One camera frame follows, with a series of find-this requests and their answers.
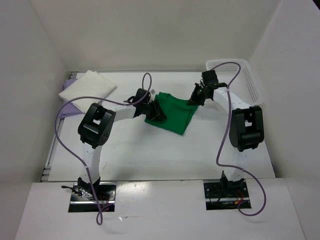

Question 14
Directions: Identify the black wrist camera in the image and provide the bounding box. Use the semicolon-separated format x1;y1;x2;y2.
201;70;219;88
126;88;151;105

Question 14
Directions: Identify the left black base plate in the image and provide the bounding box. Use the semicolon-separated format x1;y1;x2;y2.
68;182;116;213

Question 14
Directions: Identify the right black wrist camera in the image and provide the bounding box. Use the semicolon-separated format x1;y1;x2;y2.
201;70;219;88

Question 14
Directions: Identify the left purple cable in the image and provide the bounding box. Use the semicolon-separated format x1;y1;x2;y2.
54;72;154;226

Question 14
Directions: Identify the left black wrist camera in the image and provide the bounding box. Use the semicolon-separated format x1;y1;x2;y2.
126;88;151;105

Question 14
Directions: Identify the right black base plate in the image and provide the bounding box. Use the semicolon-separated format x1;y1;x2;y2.
203;180;252;211

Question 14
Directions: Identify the cream white t-shirt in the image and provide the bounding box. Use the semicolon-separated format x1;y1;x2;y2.
58;70;117;102

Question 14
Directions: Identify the white plastic basket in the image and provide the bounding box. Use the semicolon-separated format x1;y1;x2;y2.
205;58;264;105

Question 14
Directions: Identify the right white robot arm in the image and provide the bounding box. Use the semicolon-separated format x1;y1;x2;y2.
187;83;265;193

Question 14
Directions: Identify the purple t-shirt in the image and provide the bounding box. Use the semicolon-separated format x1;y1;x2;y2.
59;78;83;119

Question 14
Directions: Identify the green t-shirt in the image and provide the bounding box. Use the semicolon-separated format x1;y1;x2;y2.
144;92;198;136

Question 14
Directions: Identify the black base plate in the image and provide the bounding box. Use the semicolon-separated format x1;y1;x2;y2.
68;182;116;213
203;180;252;211

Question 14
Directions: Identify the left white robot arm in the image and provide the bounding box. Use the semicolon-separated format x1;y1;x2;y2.
77;100;167;195

